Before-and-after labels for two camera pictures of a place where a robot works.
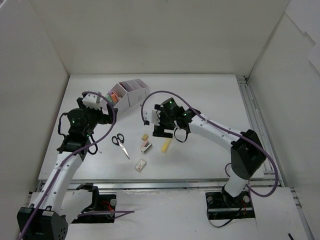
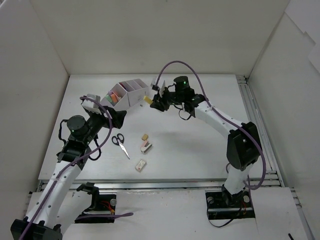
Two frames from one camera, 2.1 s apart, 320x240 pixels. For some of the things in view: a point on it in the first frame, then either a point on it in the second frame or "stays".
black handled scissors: [119, 140] stays
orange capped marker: [114, 98] stays
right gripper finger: [158, 132] -> [159, 105]
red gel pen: [123, 86] stays
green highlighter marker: [108, 98] stays
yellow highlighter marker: [165, 146] -> [147, 99]
